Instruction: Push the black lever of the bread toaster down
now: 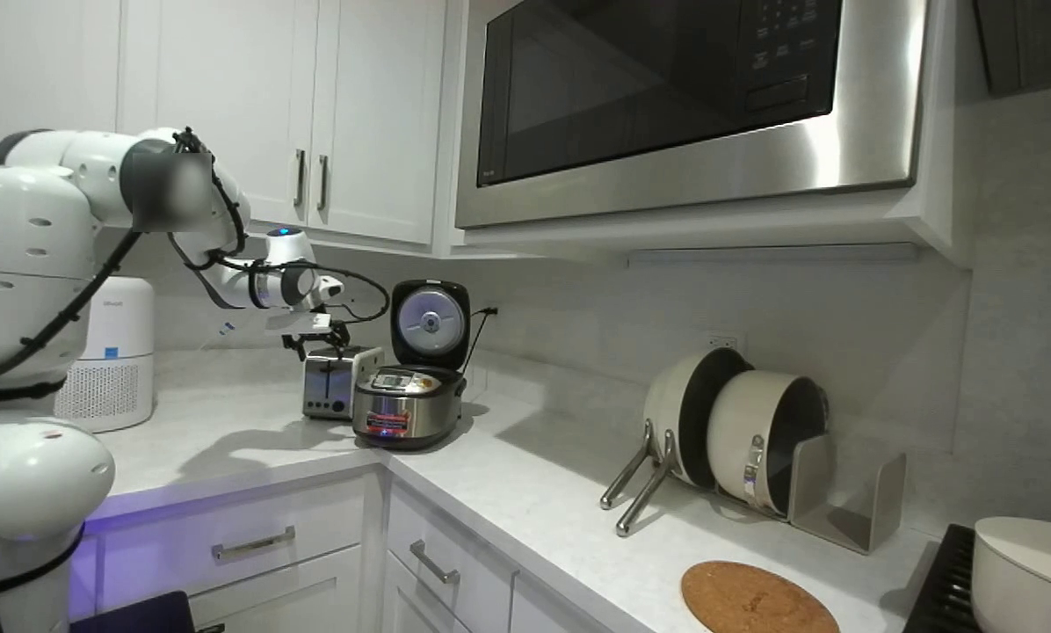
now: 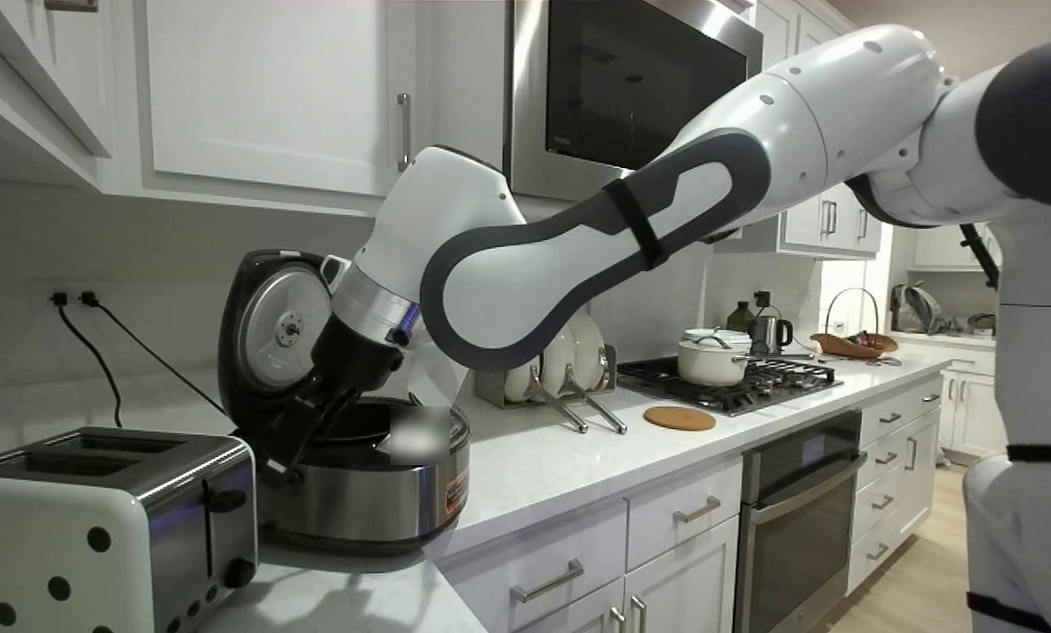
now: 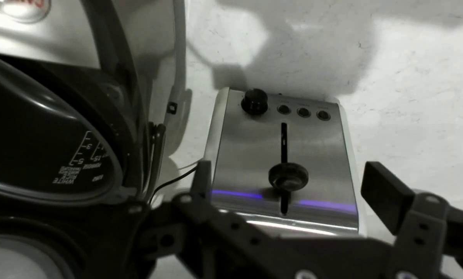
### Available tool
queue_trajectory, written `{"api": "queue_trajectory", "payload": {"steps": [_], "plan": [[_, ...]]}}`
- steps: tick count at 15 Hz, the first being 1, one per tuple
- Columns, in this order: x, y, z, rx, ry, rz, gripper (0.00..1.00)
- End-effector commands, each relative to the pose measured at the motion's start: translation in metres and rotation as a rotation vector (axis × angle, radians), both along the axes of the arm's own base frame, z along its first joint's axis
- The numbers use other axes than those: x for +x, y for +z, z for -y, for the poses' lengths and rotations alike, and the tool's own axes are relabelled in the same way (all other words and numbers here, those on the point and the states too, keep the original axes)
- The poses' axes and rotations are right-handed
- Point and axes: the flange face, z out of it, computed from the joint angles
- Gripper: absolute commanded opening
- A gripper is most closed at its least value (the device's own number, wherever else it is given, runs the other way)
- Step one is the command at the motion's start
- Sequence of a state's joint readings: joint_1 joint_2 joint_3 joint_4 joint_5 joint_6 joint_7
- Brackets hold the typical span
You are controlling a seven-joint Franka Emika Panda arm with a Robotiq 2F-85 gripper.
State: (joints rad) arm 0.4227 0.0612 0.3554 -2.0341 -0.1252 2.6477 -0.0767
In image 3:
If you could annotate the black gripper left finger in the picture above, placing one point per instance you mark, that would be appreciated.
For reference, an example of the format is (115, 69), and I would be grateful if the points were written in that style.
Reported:
(216, 233)

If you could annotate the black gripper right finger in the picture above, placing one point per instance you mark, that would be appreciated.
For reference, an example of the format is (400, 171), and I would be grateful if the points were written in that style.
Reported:
(422, 227)

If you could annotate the black toaster lever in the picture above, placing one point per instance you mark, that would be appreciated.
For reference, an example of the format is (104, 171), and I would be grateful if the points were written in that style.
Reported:
(287, 177)

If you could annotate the white polka dot steel toaster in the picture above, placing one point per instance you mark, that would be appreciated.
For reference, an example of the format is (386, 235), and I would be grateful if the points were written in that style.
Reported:
(318, 165)

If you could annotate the black toaster dial knob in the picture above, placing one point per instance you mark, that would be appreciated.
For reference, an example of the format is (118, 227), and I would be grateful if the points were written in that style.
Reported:
(255, 101)

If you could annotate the steel rice cooker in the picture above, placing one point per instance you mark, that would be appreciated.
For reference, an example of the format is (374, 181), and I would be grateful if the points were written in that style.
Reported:
(35, 129)

